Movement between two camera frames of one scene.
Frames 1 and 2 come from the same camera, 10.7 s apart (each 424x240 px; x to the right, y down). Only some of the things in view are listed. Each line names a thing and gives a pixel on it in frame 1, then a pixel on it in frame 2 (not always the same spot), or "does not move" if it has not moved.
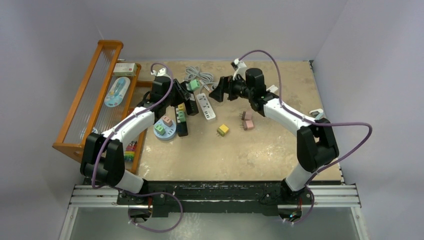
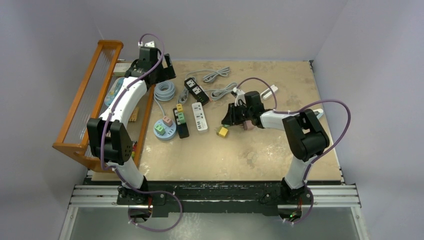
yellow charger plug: x=222 y=130 does not move
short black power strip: x=191 y=104 to x=196 y=90
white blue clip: x=317 y=114 does not move
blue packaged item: x=117 y=92 does not move
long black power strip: x=181 y=126 does not move
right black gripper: x=226 y=85 to x=231 y=117
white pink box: x=125 y=69 does not move
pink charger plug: x=247 y=125 does not move
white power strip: x=206 y=107 to x=199 y=117
